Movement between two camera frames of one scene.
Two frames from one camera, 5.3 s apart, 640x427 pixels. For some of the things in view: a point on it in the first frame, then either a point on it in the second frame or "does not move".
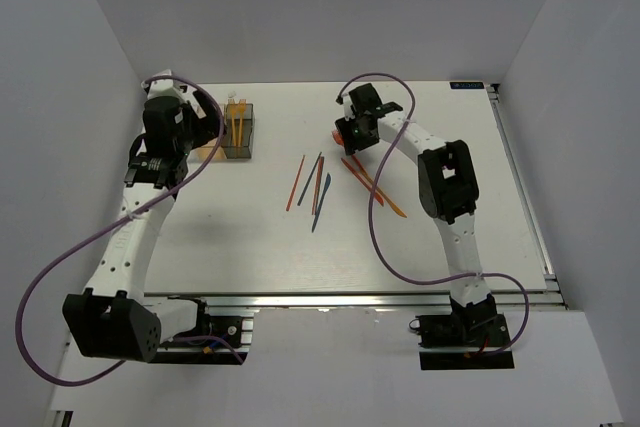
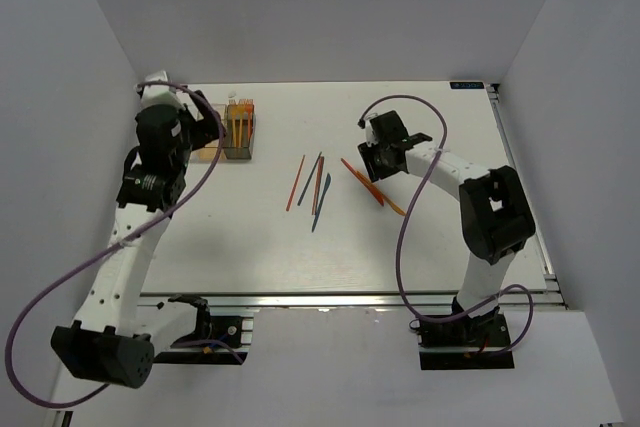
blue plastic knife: x=327 y=185 does not move
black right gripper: x=351 y=145 → x=374 y=172
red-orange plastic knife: x=363 y=181 does not move
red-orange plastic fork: x=338 y=137 → x=249 y=110
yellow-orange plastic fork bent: x=233 y=117 does not move
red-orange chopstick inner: x=318 y=185 does not move
